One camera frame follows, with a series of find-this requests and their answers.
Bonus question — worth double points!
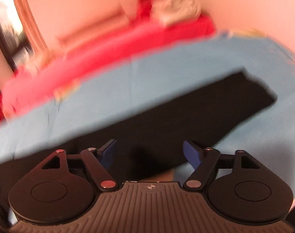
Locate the black pants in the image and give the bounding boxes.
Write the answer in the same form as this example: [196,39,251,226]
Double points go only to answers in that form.
[0,70,278,233]

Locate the blue floral bed sheet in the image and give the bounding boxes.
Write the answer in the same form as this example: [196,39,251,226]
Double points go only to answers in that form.
[0,36,295,194]

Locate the red blanket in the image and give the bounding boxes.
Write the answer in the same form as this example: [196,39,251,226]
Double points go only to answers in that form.
[0,0,216,122]

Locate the beige crumpled cloth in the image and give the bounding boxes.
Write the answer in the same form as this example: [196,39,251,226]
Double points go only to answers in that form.
[150,0,202,27]

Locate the dark framed window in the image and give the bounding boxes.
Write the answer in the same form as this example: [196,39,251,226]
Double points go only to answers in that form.
[0,0,33,71]

